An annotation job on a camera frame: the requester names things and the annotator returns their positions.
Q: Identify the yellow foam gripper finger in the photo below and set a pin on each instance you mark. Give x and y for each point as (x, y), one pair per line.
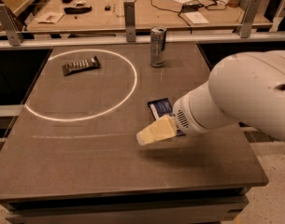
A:
(161, 129)

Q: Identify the blue rxbar blueberry wrapper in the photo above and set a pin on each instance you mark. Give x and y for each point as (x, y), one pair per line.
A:
(160, 108)

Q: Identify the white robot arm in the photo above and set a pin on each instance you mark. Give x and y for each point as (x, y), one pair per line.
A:
(248, 87)

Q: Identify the silver blue energy drink can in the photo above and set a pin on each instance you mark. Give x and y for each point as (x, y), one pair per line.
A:
(157, 46)

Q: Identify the dark chocolate bar wrapper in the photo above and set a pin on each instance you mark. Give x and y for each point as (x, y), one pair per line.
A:
(80, 66)

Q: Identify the white paper sheet right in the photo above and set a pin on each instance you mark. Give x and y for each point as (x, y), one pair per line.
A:
(196, 17)

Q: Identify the wooden background desk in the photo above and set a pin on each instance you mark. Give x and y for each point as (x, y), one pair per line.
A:
(148, 13)

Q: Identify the black power adapter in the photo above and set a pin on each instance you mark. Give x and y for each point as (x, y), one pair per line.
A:
(190, 7)

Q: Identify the black flat tool on desk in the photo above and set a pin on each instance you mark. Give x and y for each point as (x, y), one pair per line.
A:
(77, 10)

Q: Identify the white paper card left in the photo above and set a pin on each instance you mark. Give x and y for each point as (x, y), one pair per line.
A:
(50, 17)

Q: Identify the middle metal bracket post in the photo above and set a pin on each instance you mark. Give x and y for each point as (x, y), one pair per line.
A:
(129, 16)

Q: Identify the metal bracket post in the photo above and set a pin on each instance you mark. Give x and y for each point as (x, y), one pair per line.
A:
(129, 16)
(245, 26)
(11, 25)

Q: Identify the right metal bracket post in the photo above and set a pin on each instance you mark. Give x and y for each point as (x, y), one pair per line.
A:
(245, 26)

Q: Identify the left metal bracket post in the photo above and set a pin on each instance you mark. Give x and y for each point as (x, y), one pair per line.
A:
(11, 25)

